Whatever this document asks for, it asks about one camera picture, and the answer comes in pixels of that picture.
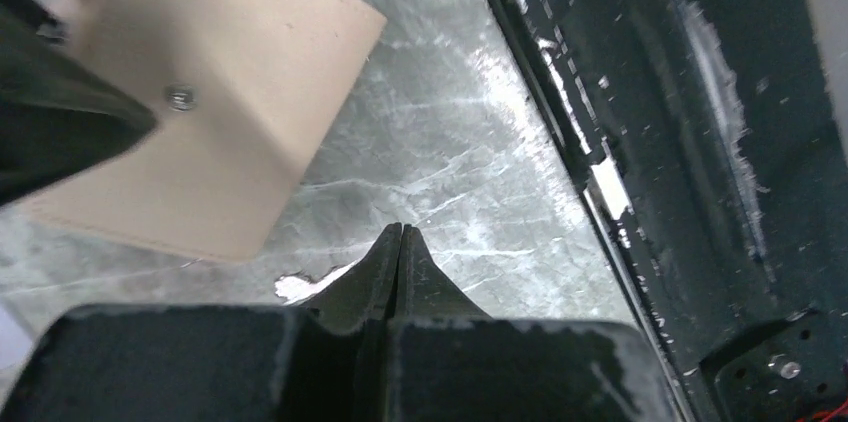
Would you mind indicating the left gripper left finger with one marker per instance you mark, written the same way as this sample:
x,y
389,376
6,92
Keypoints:
x,y
211,362

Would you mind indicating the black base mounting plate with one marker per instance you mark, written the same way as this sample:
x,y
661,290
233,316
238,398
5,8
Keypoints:
x,y
708,142

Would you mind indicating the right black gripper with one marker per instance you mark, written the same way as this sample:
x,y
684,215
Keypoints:
x,y
57,118

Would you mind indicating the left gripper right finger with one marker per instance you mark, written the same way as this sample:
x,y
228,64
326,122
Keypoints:
x,y
458,367

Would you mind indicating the beige leather card holder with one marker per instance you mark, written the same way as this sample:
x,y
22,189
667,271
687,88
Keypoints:
x,y
244,92

